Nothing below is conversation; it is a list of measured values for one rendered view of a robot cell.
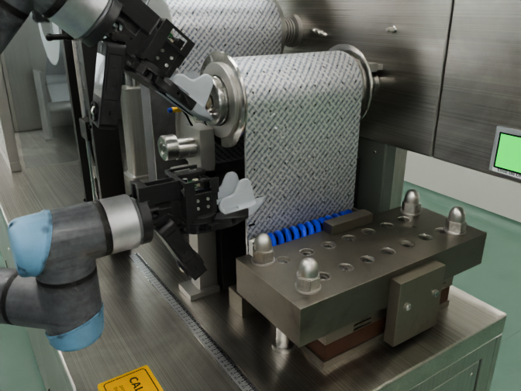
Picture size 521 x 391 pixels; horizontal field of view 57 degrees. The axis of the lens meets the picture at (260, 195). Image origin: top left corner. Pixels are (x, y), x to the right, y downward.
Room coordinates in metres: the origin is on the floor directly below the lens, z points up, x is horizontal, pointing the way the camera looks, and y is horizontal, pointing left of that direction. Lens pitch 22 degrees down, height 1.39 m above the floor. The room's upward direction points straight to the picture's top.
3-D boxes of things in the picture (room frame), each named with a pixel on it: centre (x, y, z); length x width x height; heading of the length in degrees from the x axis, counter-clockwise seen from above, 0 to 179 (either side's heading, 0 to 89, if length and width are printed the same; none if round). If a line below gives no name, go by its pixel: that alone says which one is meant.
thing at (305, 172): (0.76, -0.07, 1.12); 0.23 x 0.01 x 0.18; 124
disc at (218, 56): (0.75, 0.06, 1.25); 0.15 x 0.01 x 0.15; 34
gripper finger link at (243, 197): (0.68, 0.02, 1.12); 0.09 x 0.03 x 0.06; 122
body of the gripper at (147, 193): (0.63, 0.12, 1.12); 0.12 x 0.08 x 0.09; 123
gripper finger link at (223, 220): (0.65, 0.06, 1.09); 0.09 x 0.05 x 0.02; 122
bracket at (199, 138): (0.75, 0.11, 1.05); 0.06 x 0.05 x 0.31; 124
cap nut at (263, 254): (0.63, 0.00, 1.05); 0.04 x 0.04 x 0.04
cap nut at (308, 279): (0.56, -0.06, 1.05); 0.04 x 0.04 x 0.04
